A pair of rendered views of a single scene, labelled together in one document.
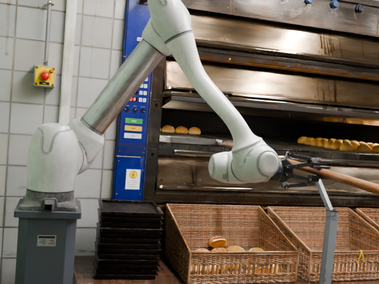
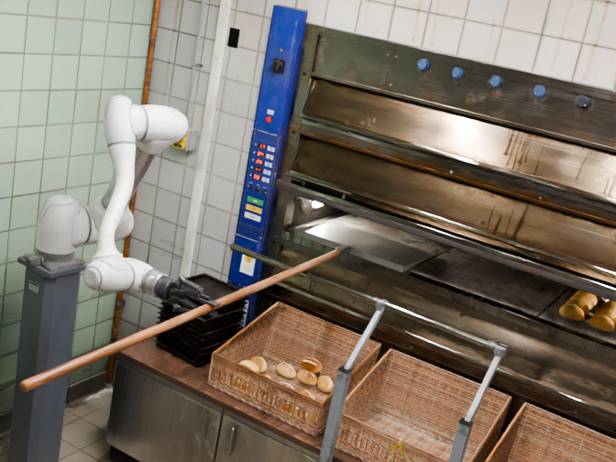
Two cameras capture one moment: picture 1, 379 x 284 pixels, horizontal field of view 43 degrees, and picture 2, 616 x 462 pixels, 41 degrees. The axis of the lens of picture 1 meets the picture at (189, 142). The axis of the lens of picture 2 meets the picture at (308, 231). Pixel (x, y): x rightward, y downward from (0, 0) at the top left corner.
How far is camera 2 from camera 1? 270 cm
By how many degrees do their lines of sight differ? 47
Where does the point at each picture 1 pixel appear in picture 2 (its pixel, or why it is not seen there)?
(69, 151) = (55, 223)
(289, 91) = (445, 207)
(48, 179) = (39, 240)
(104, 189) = (225, 264)
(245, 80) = (389, 180)
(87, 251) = not seen: hidden behind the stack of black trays
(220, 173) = not seen: hidden behind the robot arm
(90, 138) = (99, 214)
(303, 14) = (486, 102)
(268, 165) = (89, 279)
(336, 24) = (540, 122)
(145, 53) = not seen: hidden behind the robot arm
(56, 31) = (202, 93)
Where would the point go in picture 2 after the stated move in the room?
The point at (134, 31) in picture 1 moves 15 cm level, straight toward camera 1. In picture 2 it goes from (266, 102) to (242, 102)
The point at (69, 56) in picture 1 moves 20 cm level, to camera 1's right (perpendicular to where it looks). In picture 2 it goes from (207, 120) to (232, 131)
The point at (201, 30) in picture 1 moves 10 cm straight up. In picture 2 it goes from (341, 109) to (346, 85)
